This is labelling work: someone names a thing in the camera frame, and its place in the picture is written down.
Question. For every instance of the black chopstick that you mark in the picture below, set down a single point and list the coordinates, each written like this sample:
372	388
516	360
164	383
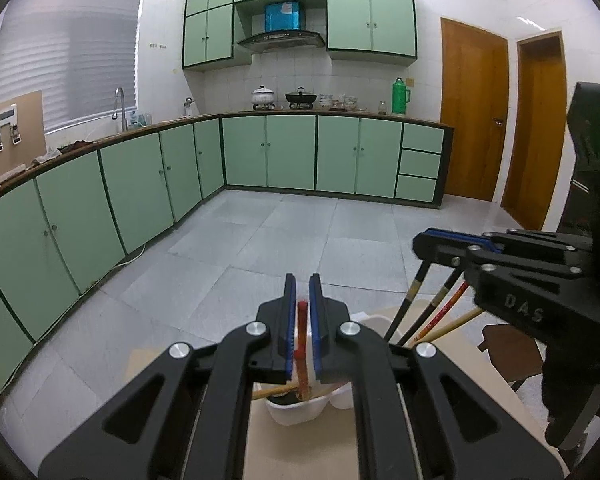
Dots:
434	303
409	298

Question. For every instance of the red orange patterned chopstick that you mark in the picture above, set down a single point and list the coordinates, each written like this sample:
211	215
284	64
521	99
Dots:
304	391

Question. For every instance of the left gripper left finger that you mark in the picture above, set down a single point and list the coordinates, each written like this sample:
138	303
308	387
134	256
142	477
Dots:
185	415

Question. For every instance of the green lower kitchen cabinets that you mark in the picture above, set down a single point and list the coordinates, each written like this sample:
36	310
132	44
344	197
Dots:
68	223

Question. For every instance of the white cooking pot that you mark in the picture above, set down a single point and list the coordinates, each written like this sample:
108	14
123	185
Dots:
263	98

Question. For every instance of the plain bamboo chopstick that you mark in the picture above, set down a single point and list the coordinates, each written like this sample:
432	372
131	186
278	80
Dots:
275	391

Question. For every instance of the black shelf unit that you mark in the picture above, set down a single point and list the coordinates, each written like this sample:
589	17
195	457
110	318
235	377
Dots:
581	214

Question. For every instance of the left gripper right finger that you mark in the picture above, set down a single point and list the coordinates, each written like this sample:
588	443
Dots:
417	415

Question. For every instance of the black range hood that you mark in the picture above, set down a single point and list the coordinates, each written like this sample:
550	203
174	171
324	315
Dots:
265	26

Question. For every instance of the grey window blind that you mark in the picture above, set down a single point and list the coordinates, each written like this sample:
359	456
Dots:
77	53

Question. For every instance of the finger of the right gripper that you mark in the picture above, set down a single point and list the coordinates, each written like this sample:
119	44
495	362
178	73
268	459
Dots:
559	248
448	248

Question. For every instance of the plain light wooden chopstick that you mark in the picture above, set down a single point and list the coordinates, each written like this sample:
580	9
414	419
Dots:
454	325

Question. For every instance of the black wok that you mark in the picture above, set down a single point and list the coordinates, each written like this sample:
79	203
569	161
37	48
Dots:
300	99

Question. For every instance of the brown wooden door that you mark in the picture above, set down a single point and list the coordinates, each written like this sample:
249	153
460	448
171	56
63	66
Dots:
539	131
475	91

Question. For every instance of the chrome sink faucet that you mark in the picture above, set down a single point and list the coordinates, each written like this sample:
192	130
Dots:
119	113

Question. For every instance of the brown cardboard board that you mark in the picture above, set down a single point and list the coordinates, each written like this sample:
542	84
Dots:
22	137

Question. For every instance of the green thermos flask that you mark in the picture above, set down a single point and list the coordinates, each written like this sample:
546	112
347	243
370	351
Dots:
400	97

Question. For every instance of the green upper wall cabinets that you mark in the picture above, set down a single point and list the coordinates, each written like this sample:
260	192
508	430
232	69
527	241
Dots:
219	33

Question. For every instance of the brown wooden stool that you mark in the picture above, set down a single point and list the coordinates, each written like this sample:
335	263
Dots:
512	353

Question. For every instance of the white plastic utensil holder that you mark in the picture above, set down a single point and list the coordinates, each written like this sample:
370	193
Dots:
287	410

